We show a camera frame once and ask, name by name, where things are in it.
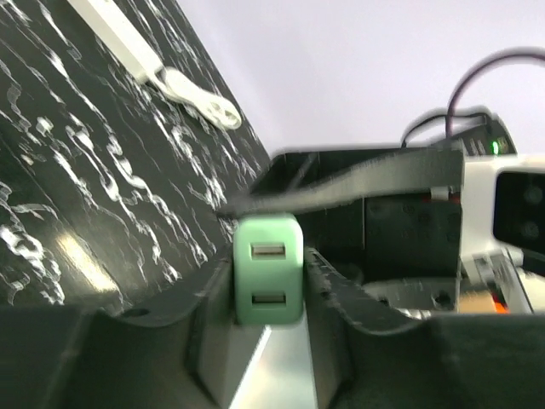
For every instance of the white power strip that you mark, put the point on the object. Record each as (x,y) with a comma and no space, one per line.
(113,28)

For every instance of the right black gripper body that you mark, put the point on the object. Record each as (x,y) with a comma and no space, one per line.
(401,244)

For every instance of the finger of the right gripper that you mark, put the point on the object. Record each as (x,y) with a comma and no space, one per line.
(405,172)

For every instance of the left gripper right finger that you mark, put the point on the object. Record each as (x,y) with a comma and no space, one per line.
(367,355)

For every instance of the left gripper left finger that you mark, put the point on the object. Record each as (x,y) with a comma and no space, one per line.
(169,352)

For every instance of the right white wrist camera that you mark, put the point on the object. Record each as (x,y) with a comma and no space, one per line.
(502,222)

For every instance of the green usb charger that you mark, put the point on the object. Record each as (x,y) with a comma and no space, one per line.
(268,259)

